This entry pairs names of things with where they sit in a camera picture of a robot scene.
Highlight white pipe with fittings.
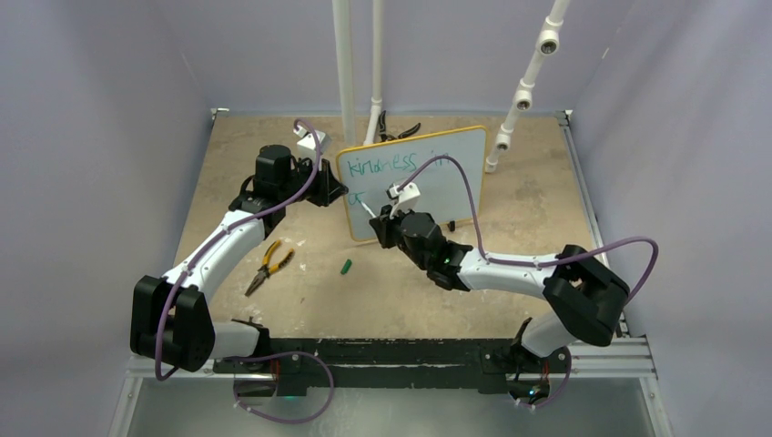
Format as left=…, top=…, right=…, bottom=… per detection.
left=484, top=0, right=572, bottom=174

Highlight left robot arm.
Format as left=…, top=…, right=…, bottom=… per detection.
left=129, top=145, right=348, bottom=372

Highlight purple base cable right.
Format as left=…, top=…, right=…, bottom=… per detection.
left=513, top=343, right=573, bottom=412

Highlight yellow framed whiteboard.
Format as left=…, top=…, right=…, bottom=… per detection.
left=336, top=126, right=487, bottom=242

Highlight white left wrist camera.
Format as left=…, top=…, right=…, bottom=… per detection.
left=294, top=127, right=332, bottom=159

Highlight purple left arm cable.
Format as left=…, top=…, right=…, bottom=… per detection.
left=154, top=117, right=322, bottom=382

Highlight green marker cap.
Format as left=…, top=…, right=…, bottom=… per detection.
left=340, top=259, right=352, bottom=275

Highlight thin white vertical pipe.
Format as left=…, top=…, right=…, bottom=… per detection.
left=363, top=0, right=384, bottom=146

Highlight yellow black pliers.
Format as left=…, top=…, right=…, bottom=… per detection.
left=244, top=239, right=295, bottom=297

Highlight thick white vertical pipe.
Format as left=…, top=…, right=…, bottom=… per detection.
left=332, top=0, right=357, bottom=147

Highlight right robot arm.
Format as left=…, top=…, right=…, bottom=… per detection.
left=369, top=206, right=630, bottom=371

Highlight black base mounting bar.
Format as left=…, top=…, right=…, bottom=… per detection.
left=213, top=338, right=569, bottom=396

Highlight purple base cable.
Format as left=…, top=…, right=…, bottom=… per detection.
left=513, top=343, right=573, bottom=412
left=232, top=351, right=338, bottom=426

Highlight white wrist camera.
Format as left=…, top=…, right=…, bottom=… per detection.
left=294, top=127, right=332, bottom=159
left=386, top=182, right=421, bottom=219

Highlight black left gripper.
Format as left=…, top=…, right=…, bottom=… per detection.
left=279, top=155, right=346, bottom=207

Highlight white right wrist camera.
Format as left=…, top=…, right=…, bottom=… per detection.
left=386, top=182, right=421, bottom=219

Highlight white green marker pen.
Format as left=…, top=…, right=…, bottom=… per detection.
left=360, top=202, right=376, bottom=219

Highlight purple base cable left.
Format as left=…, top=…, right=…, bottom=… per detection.
left=232, top=351, right=338, bottom=426

